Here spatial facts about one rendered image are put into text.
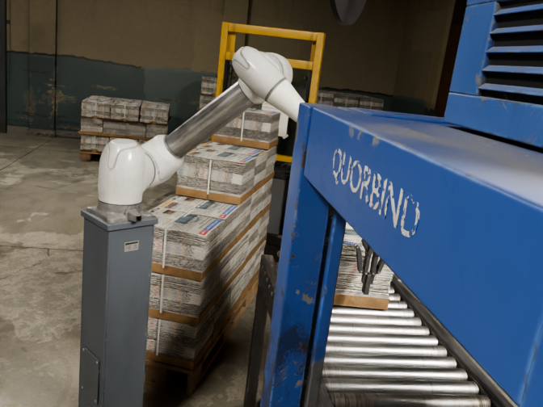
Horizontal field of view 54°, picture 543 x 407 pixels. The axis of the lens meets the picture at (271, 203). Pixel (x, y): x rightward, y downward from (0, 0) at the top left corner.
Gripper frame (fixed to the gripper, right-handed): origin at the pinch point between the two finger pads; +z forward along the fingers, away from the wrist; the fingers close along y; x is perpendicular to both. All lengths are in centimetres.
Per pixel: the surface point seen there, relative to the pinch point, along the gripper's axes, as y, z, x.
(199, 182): 53, 1, -131
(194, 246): 55, 17, -71
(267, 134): 12, -23, -180
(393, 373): -0.3, 13.9, 31.2
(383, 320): -8.9, 13.9, -1.4
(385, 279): -9.6, 1.3, -7.9
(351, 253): 4.1, -7.0, -8.5
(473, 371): -25.1, 13.2, 30.4
